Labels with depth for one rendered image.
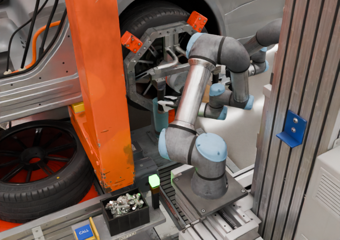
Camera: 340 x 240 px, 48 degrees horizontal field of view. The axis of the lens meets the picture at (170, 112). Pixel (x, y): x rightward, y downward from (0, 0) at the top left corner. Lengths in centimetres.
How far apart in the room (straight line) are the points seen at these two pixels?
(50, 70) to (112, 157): 60
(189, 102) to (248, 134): 172
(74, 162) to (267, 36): 122
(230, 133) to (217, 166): 173
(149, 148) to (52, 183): 80
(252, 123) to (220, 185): 182
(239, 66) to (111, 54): 51
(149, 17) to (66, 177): 97
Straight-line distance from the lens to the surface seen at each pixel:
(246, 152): 301
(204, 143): 143
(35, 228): 213
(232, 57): 155
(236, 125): 326
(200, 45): 156
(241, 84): 171
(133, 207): 186
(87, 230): 192
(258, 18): 261
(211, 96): 191
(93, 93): 162
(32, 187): 215
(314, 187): 123
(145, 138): 275
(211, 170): 146
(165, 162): 269
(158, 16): 218
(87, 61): 154
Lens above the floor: 197
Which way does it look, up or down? 36 degrees down
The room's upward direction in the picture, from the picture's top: 1 degrees counter-clockwise
